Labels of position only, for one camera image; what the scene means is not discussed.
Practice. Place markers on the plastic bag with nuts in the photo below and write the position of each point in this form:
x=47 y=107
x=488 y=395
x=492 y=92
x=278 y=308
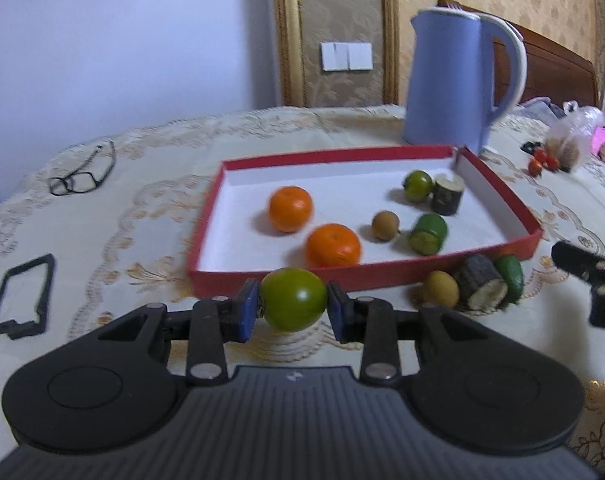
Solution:
x=577 y=135

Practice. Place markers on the white wall switch panel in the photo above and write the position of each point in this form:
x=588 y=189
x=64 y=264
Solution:
x=346 y=56

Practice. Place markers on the wooden bed headboard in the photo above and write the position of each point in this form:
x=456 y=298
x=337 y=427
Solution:
x=552 y=70

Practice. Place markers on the red cardboard tray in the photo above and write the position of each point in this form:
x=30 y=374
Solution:
x=234 y=240

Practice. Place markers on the black rectangular plastic frame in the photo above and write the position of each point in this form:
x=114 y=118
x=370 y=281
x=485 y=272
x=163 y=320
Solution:
x=25 y=292

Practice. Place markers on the blue electric kettle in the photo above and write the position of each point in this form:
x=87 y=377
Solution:
x=451 y=94

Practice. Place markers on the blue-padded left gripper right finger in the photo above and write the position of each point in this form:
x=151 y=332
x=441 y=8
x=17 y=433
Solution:
x=349 y=317

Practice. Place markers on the cherry tomato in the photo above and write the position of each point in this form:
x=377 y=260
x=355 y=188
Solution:
x=552 y=163
x=540 y=155
x=534 y=168

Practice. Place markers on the brown longan fruit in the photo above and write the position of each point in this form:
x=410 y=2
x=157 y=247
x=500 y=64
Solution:
x=440 y=288
x=385 y=225

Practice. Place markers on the black eyeglasses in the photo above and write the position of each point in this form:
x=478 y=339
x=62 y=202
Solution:
x=89 y=175

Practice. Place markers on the green avocado-like fruit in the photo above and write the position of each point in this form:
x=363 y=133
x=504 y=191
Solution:
x=510 y=269

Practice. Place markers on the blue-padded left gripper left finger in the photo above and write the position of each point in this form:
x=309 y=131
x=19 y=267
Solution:
x=219 y=318

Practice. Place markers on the cut green fruit in tray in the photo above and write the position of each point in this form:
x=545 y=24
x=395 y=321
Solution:
x=428 y=234

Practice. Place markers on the gold picture frame moulding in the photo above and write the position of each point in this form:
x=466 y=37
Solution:
x=290 y=49

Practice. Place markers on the large orange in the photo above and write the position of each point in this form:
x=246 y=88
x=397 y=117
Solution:
x=332 y=244

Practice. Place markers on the small orange in tray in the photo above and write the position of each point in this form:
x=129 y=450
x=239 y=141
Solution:
x=289 y=209

